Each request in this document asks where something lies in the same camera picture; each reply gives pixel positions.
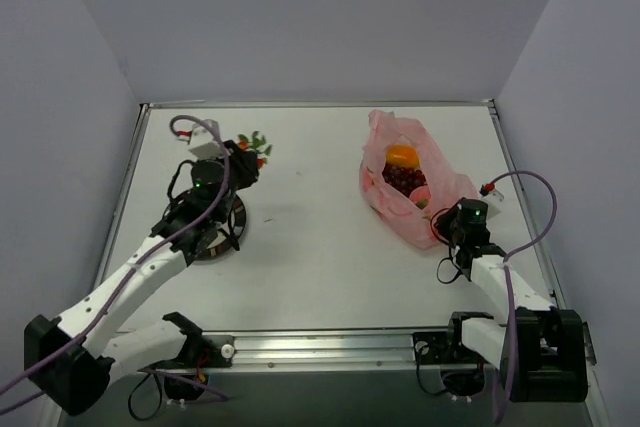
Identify pink fake peach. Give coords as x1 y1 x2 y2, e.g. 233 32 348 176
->
409 185 431 204

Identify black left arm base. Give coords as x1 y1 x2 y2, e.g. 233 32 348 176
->
156 335 235 403

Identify orange fake fruit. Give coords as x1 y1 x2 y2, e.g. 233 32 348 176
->
385 144 420 169

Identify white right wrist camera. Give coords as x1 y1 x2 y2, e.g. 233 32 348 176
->
479 182 505 219

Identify dark red fake grapes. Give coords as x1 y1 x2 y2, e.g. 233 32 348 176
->
383 163 427 196

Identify pink plastic bag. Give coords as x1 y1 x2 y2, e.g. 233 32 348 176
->
359 110 478 249

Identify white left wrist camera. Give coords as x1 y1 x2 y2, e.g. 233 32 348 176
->
188 119 221 160

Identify black rimmed round plate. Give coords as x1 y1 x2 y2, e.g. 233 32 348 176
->
196 196 248 262

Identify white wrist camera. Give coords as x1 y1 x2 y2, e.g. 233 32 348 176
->
479 182 505 219
188 119 221 160

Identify aluminium front rail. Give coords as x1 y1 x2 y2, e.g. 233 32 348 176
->
52 322 599 376

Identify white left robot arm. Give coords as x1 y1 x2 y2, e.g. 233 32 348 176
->
24 140 261 416

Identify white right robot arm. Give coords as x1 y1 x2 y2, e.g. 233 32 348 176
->
434 198 588 403

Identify red fake cherry tomatoes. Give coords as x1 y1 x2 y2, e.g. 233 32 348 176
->
237 131 273 169

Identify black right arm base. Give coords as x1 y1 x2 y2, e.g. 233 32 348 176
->
412 311 493 404

